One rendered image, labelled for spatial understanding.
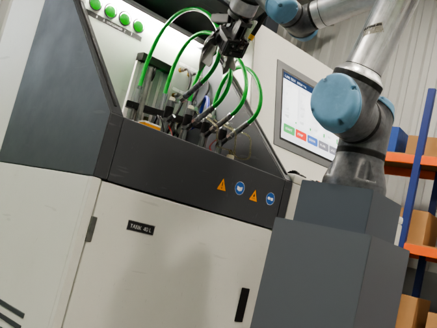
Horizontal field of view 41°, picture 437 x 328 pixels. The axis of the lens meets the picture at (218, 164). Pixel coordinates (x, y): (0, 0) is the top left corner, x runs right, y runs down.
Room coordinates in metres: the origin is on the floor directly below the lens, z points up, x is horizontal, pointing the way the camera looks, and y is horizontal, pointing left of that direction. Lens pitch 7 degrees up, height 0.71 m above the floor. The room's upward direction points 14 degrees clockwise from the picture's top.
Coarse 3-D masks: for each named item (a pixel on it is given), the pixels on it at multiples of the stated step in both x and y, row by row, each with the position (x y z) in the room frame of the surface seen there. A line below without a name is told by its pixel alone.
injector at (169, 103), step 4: (168, 100) 1.79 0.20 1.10; (172, 100) 1.78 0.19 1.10; (168, 104) 1.78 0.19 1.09; (172, 104) 1.79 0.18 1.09; (168, 108) 1.78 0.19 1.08; (172, 108) 1.79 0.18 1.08; (164, 112) 1.79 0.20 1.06; (168, 112) 1.78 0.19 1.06; (172, 112) 1.79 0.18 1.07; (164, 116) 1.79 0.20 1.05; (168, 116) 1.78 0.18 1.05; (172, 116) 1.77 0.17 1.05; (164, 120) 1.79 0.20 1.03; (168, 120) 1.78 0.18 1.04; (164, 124) 1.79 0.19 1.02
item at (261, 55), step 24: (264, 48) 2.13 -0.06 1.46; (288, 48) 2.23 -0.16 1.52; (240, 72) 2.11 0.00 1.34; (264, 72) 2.11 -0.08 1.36; (312, 72) 2.33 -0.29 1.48; (264, 96) 2.10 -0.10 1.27; (264, 120) 2.09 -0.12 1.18; (288, 168) 2.16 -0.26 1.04; (312, 168) 2.27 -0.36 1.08; (288, 216) 1.84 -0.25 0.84
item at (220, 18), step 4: (220, 12) 1.62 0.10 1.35; (212, 16) 1.63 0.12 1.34; (216, 16) 1.61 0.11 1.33; (220, 16) 1.58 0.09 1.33; (224, 16) 1.56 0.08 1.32; (228, 16) 1.55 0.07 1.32; (212, 20) 1.63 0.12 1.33; (216, 20) 1.61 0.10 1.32; (220, 20) 1.59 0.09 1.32; (224, 20) 1.56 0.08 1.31; (228, 20) 1.55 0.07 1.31; (220, 24) 1.63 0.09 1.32
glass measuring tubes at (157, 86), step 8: (144, 56) 1.98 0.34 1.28; (152, 56) 2.01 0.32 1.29; (136, 64) 2.00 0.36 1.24; (152, 64) 2.01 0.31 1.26; (160, 64) 2.03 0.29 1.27; (168, 64) 2.06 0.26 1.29; (136, 72) 2.01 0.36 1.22; (160, 72) 2.05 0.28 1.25; (168, 72) 2.06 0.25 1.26; (136, 80) 2.00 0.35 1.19; (144, 80) 2.03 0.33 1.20; (160, 80) 2.08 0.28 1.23; (128, 88) 2.01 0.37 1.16; (136, 88) 2.00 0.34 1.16; (152, 88) 2.04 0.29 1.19; (160, 88) 2.07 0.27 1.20; (128, 96) 2.00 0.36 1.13; (152, 96) 2.04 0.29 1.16; (160, 96) 2.07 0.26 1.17; (152, 104) 2.07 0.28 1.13; (128, 112) 2.00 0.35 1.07; (136, 112) 2.02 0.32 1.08; (152, 120) 2.07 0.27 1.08
